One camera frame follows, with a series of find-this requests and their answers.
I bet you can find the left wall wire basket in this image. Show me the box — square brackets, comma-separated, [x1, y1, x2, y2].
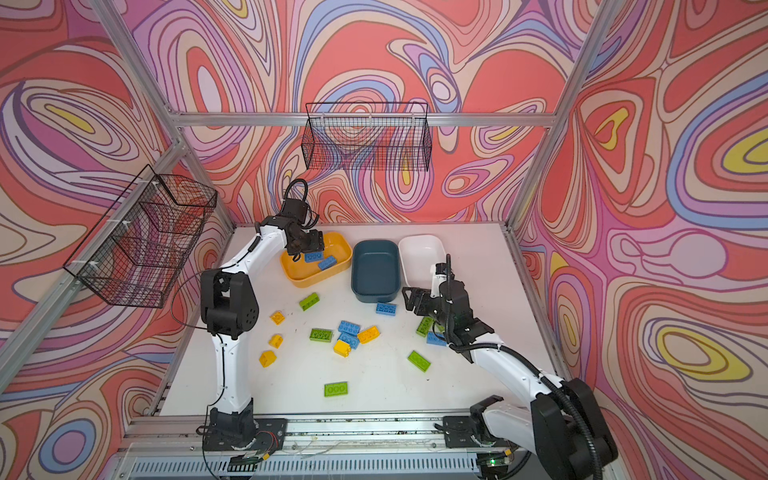
[63, 165, 218, 309]

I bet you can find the yellow lego left upper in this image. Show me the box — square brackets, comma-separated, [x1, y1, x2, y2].
[270, 311, 285, 325]

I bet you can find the back wall wire basket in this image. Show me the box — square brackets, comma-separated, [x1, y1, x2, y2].
[301, 101, 433, 172]

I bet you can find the blue lego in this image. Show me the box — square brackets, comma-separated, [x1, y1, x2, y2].
[304, 252, 324, 263]
[426, 332, 446, 346]
[375, 303, 397, 317]
[318, 256, 337, 271]
[338, 332, 360, 350]
[338, 321, 361, 336]

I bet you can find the white plastic bin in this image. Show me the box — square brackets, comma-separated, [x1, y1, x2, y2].
[398, 234, 446, 289]

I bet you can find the green lego centre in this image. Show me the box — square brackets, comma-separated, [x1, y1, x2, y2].
[309, 328, 333, 343]

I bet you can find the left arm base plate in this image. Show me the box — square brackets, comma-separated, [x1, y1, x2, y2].
[202, 417, 288, 453]

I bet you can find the orange yellow lego centre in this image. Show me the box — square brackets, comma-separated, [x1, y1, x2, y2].
[357, 326, 380, 344]

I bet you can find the dark teal plastic bin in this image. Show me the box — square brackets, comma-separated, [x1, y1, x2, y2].
[351, 239, 401, 303]

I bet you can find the yellow lego left lower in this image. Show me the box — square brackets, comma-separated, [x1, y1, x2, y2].
[259, 350, 277, 368]

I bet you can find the yellow plastic bin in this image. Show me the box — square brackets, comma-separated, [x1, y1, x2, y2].
[280, 232, 353, 288]

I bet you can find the green lego near yellow bin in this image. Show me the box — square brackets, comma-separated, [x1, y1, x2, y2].
[299, 293, 320, 311]

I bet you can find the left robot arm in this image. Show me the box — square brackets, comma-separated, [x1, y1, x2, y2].
[200, 198, 324, 450]

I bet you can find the wall wire basket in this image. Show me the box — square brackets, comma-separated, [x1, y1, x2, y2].
[63, 165, 218, 309]
[301, 101, 433, 172]

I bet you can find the green lego right pair left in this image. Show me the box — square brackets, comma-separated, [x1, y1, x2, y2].
[416, 316, 434, 338]

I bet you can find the green lego right front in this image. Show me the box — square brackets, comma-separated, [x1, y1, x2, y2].
[407, 350, 431, 373]

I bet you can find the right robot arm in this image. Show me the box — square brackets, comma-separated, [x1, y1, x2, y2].
[401, 259, 618, 479]

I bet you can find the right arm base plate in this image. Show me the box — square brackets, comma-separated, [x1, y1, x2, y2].
[434, 416, 518, 450]

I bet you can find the yellow lego left middle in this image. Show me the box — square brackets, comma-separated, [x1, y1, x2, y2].
[268, 333, 283, 349]

